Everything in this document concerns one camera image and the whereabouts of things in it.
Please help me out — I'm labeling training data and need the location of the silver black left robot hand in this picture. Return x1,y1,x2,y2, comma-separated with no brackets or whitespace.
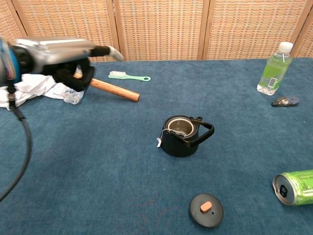
9,36,125,93

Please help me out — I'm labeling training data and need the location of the pyramid tea bag with string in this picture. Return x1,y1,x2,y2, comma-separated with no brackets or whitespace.
156,127,186,148

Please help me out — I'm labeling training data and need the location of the black teapot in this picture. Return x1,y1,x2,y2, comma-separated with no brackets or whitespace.
161,115,215,158

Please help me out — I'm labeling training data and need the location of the black teapot lid orange knob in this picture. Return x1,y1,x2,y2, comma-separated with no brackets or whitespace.
189,193,224,229

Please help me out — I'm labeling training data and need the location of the white crumpled cloth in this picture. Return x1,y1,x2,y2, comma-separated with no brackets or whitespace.
0,73,86,111

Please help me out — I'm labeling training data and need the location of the clear bottle blue label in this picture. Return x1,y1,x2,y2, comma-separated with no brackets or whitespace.
63,87,85,105

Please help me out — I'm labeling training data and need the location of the mint green brush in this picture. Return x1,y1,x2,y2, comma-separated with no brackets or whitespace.
108,70,152,82

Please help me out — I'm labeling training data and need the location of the wooden rolling stick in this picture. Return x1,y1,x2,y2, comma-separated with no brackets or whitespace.
73,72,141,102

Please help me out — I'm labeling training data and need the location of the blue carpet table cover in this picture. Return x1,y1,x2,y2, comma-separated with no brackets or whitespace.
0,58,313,235

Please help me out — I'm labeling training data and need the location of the woven bamboo folding screen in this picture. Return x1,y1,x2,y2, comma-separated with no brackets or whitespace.
0,0,313,67

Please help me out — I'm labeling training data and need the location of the clear bottle green label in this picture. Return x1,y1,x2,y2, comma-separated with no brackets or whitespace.
256,41,294,96

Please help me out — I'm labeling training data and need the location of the green drink can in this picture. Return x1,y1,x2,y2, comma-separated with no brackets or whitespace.
272,169,313,206

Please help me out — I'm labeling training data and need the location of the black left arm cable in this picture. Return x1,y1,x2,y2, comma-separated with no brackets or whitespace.
0,73,32,201

